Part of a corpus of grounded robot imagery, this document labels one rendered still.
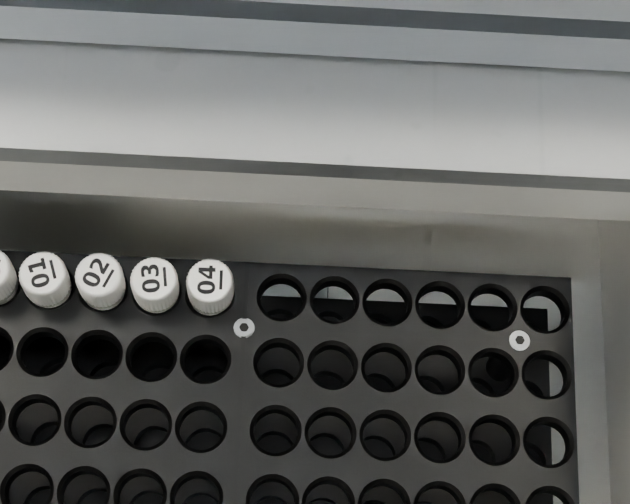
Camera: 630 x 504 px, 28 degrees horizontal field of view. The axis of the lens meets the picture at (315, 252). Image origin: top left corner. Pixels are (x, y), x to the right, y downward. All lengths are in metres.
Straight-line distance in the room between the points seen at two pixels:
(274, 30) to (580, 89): 0.08
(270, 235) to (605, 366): 0.12
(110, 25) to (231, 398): 0.10
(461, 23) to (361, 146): 0.04
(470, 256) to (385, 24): 0.13
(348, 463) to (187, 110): 0.10
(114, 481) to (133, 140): 0.09
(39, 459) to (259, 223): 0.12
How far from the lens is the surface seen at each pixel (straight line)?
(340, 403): 0.33
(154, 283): 0.33
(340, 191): 0.32
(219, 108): 0.31
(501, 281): 0.34
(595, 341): 0.41
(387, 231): 0.41
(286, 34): 0.30
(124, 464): 0.33
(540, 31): 0.30
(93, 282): 0.33
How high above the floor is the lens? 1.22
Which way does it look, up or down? 70 degrees down
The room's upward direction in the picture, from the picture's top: 8 degrees clockwise
